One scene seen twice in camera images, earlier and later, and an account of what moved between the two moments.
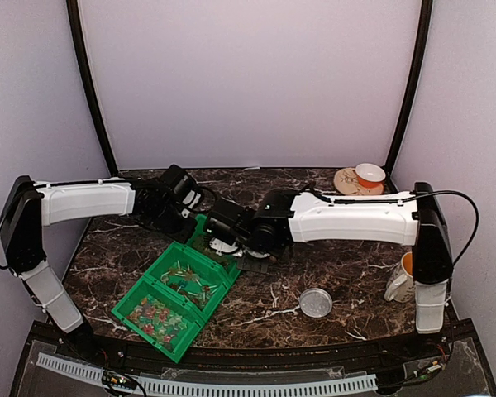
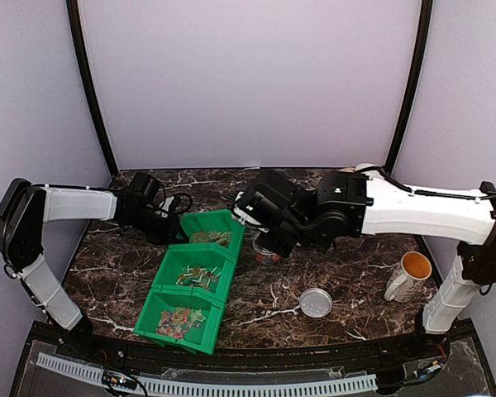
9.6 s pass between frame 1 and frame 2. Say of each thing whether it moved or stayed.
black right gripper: moved
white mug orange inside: stayed
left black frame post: stayed
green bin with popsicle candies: moved
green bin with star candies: moved
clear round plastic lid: stayed
